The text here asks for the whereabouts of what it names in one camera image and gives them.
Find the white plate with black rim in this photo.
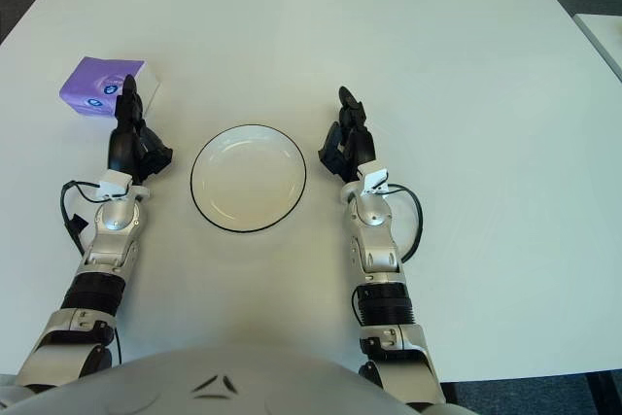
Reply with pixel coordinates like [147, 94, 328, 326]
[190, 122, 308, 232]

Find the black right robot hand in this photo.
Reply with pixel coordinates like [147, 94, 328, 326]
[318, 86, 378, 184]

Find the grey robot torso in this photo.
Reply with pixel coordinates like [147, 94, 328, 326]
[0, 342, 429, 415]

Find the white side table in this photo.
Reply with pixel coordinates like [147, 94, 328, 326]
[572, 12, 622, 84]

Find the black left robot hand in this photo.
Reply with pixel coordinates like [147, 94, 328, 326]
[106, 73, 175, 189]

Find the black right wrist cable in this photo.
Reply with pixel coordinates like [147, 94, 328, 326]
[383, 184, 423, 260]

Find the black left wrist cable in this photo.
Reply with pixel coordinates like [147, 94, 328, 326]
[59, 180, 106, 256]

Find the purple tissue paper pack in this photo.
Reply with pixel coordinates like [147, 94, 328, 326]
[57, 55, 161, 120]

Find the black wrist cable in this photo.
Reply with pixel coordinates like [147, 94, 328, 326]
[59, 180, 106, 256]
[383, 184, 423, 260]

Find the black table leg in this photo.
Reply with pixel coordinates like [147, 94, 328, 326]
[585, 369, 614, 415]

